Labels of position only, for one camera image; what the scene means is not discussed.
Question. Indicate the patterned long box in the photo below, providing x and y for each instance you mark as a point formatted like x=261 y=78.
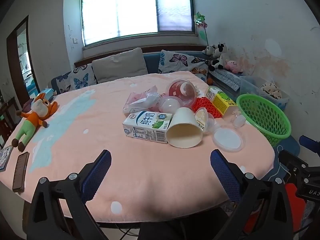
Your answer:
x=226 y=80

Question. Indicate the window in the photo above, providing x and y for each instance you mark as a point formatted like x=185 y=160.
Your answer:
x=137 y=10

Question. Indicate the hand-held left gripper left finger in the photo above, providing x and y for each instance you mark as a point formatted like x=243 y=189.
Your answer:
x=97 y=175

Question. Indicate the pink printed blanket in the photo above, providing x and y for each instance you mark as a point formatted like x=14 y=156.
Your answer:
x=125 y=167

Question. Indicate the pink butterfly cushion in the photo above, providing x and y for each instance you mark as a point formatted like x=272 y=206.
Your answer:
x=178 y=60

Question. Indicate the yellow green juice carton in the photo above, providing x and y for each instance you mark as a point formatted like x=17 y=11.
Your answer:
x=221 y=101

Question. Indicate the black white cow plush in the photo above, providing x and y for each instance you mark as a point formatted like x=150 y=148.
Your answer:
x=220 y=55

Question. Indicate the pink plastic packet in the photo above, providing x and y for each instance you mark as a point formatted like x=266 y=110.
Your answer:
x=140 y=100

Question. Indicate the red foam fruit net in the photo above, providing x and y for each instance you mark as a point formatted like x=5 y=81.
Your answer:
x=203 y=105

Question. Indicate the blue butterfly cushion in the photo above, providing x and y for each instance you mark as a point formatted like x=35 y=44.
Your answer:
x=78 y=78

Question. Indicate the clear storage box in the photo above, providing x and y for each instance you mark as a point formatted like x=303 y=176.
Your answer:
x=252 y=86

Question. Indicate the spotted cloth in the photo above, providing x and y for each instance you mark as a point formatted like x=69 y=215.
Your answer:
x=271 y=90

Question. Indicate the white paper cup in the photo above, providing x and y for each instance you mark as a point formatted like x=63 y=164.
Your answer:
x=183 y=130

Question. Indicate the blue tissue pack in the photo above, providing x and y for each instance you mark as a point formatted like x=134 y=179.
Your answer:
x=47 y=94

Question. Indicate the red stool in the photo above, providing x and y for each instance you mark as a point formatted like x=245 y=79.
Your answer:
x=295 y=205

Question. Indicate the brown chocolate bar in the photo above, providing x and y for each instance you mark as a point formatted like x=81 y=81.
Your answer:
x=21 y=171

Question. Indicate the orange plush toy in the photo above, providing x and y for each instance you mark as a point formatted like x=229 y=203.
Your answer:
x=33 y=120

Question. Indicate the white blue milk carton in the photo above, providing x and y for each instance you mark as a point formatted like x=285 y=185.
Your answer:
x=147 y=126

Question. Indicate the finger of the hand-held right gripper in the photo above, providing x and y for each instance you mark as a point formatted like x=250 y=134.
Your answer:
x=292 y=161
x=311 y=143

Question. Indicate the clear red plastic cup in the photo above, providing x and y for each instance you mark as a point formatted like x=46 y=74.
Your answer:
x=181 y=91

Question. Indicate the dark wooden chair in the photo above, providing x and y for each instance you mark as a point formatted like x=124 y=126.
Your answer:
x=6 y=115

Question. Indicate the small pudding cup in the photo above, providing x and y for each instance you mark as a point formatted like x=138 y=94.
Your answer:
x=203 y=118

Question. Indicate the small orange ball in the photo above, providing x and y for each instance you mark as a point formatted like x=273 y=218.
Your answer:
x=210 y=80

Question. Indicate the green plastic basket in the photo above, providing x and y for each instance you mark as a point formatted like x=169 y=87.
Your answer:
x=265 y=120

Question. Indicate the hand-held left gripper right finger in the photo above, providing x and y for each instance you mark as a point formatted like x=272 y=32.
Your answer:
x=225 y=175

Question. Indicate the clear round plastic container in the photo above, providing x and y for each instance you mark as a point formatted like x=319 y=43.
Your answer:
x=170 y=105

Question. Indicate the pink plush toy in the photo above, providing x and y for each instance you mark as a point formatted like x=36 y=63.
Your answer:
x=233 y=66

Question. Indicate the patterned flat box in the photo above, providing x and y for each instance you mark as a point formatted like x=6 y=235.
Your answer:
x=5 y=157

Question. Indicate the colourful pinwheel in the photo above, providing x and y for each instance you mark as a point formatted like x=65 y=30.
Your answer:
x=200 y=23

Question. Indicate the brown door frame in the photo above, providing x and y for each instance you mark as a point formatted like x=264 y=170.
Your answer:
x=12 y=62

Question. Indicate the beige cushion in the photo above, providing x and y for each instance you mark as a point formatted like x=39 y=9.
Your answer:
x=118 y=65

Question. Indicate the clear round plastic lid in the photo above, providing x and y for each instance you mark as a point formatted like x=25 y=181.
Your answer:
x=228 y=140

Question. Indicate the small clear plastic cup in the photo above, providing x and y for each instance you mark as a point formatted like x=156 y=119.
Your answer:
x=238 y=121

